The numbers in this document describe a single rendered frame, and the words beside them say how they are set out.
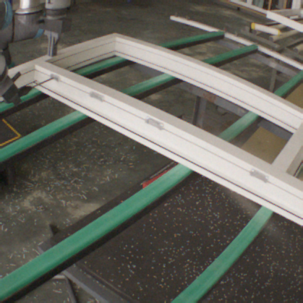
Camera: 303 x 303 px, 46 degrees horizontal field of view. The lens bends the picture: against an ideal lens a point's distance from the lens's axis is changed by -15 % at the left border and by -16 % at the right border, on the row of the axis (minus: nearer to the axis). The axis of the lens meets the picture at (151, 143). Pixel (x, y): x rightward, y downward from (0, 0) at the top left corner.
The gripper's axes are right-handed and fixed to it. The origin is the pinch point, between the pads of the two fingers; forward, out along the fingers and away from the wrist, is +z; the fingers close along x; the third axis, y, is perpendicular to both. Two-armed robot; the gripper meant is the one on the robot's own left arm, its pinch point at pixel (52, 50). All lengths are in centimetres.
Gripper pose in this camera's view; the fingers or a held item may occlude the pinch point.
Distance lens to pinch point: 136.7
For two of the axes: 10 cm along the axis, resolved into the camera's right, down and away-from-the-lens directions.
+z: -1.2, 8.4, 5.4
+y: -5.9, 3.7, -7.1
